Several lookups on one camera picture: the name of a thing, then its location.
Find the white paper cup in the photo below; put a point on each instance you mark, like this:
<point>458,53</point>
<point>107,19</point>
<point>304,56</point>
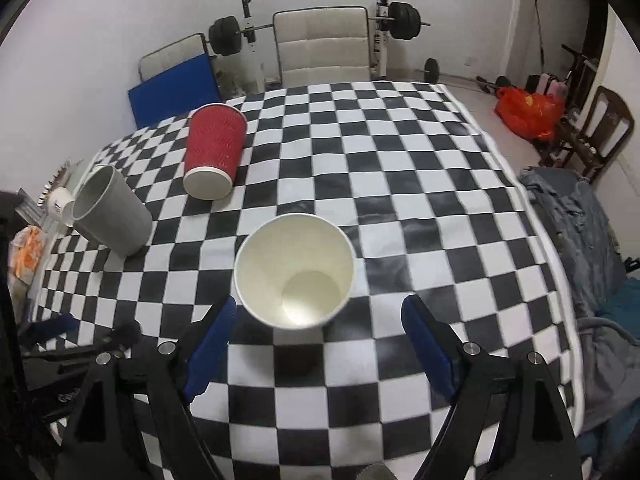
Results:
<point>295,272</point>

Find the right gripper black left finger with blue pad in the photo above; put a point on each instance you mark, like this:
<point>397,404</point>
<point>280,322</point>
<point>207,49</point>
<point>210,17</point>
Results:
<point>103,440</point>

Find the dark wooden chair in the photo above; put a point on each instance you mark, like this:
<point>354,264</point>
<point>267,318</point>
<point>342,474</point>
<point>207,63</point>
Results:
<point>607,128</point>

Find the grey ribbed paper cup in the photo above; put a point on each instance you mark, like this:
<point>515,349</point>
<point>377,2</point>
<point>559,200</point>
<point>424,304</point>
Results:
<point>107,211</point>

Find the red ribbed paper cup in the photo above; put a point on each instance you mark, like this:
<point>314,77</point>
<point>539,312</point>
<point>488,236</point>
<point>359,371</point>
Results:
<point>214,148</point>

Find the orange snack packet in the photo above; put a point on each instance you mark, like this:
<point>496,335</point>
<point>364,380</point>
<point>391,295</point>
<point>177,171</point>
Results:
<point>26,250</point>

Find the white padded chair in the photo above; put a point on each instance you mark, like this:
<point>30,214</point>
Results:
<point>323,61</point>

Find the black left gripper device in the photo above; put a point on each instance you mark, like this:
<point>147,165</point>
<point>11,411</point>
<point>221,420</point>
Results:
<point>54,377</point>

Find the small black dumbbell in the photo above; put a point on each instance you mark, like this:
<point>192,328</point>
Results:
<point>430,71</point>

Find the white barbell rack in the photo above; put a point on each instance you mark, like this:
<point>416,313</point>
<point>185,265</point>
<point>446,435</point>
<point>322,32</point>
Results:
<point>380,39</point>

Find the grey blanket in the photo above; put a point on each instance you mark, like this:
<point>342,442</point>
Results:
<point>606,307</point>

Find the orange plastic bag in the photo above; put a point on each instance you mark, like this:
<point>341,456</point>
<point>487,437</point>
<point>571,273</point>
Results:
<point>531,116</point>

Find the small white cup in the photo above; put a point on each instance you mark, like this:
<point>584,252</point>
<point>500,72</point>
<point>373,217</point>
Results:
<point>60,204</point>

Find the barbell with black plates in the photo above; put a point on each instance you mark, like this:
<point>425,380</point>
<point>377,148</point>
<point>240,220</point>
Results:
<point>403,21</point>

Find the blue folded mat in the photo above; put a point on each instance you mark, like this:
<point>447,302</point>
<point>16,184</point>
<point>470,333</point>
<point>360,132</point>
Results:
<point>184,87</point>

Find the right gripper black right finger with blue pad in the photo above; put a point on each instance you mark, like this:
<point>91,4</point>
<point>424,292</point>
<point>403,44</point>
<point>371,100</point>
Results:
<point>534,439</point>

